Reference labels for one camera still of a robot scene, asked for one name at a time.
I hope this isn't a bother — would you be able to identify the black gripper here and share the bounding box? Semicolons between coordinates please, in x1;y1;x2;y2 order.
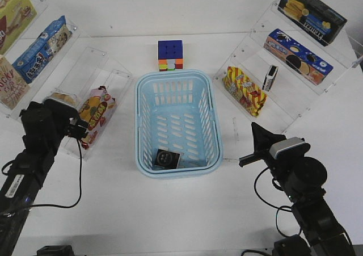
239;122;286;167
20;99;88;142

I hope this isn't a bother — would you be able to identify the black white tissue pack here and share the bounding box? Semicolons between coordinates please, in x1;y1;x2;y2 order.
154;149;181;170
263;65;278;91

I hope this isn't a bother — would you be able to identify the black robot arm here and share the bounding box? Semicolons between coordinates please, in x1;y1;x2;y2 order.
239;123;355;255
1;98;87;255

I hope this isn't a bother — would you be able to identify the light blue plastic basket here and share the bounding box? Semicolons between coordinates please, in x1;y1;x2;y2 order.
134;70;223;179

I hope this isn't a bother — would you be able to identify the beige Pocky box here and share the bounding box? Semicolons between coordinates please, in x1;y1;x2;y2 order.
1;55;30;110

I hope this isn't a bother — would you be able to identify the pink patterned snack bag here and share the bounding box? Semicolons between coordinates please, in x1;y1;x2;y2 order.
78;86;117;150

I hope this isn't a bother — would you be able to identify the red yellow striped snack bag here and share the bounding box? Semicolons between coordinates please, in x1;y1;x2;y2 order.
222;66;267;117

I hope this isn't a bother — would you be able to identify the clear acrylic left shelf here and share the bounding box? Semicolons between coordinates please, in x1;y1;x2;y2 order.
1;0;133;153

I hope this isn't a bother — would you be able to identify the clear acrylic shelf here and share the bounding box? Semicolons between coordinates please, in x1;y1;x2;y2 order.
213;1;362;147
1;0;133;153

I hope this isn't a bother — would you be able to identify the clear acrylic right shelf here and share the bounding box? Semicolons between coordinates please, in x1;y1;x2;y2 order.
213;1;362;147

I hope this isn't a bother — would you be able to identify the blue cookie bag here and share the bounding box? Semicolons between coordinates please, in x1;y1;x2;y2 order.
12;15;72;84

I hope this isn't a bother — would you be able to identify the blue orange cookie box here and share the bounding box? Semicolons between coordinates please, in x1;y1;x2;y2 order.
264;29;334;85

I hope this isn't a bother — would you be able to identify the yellow green snack box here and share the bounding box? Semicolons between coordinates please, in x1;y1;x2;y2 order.
1;0;37;55

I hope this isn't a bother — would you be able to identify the multicolour puzzle cube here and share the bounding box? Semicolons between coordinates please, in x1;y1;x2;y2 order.
158;40;184;72

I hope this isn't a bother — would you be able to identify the black wafer box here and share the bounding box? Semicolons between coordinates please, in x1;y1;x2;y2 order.
277;0;347;47

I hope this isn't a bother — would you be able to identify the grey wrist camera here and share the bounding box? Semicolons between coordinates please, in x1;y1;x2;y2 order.
269;137;311;160

